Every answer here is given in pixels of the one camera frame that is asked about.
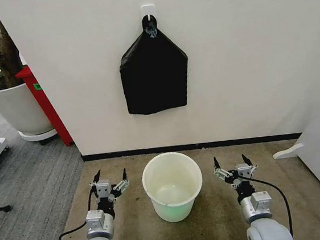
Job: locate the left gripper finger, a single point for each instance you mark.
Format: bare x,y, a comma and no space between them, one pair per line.
97,178
123,184

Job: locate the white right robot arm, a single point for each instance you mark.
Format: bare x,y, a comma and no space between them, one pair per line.
264,226

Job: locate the black baseboard strip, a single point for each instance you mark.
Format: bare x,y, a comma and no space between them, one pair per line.
180,148

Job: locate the large white planter pot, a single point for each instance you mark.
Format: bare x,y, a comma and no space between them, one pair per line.
18,109

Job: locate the brown floor mat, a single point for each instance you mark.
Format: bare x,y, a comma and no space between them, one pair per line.
222,222

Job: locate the white wheeled planter base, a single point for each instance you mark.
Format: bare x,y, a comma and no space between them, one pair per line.
40,137

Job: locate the black garbage bag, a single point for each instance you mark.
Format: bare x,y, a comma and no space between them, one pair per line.
155,77

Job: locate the white wall hook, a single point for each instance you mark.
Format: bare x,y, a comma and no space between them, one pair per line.
148,9

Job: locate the white curved furniture foot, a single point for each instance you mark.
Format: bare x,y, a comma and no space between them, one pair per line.
287,151

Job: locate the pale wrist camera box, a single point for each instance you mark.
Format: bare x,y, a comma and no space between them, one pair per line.
103,189
244,169

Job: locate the white plastic trash bin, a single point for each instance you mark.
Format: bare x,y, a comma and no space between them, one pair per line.
173,201

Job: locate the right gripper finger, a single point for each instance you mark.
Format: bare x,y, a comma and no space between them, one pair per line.
221,172
249,162

